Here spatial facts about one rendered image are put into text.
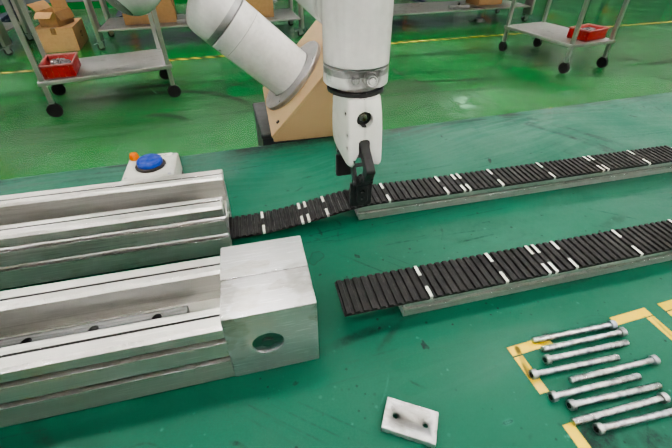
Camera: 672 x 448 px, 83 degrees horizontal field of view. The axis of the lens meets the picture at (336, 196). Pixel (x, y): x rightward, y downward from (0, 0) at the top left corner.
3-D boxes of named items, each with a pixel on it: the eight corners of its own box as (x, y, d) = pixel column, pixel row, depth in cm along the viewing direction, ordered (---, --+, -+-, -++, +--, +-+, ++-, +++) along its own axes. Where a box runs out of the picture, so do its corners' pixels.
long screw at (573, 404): (570, 413, 37) (574, 408, 37) (563, 402, 38) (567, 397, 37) (661, 393, 39) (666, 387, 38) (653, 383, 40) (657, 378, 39)
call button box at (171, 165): (186, 179, 71) (177, 149, 67) (181, 210, 63) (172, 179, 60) (140, 185, 69) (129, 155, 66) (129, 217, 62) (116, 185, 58)
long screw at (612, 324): (609, 323, 46) (613, 317, 45) (616, 330, 45) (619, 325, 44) (529, 339, 44) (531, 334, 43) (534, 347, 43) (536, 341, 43)
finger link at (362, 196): (379, 174, 51) (376, 213, 55) (371, 162, 53) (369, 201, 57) (356, 177, 50) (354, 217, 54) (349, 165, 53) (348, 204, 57)
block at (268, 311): (301, 276, 52) (296, 221, 46) (319, 358, 42) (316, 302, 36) (233, 288, 50) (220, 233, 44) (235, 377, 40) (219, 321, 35)
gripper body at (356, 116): (396, 88, 46) (389, 167, 53) (370, 64, 54) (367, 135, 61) (336, 93, 45) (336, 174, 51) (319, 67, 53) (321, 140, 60)
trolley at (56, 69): (171, 77, 355) (139, -52, 296) (182, 96, 315) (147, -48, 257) (41, 96, 315) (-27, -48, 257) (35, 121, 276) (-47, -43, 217)
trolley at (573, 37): (496, 49, 431) (522, -57, 373) (534, 45, 447) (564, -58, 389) (572, 78, 353) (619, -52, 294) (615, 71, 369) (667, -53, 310)
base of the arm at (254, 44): (264, 97, 101) (201, 50, 91) (309, 37, 97) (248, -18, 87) (275, 121, 85) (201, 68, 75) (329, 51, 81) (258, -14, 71)
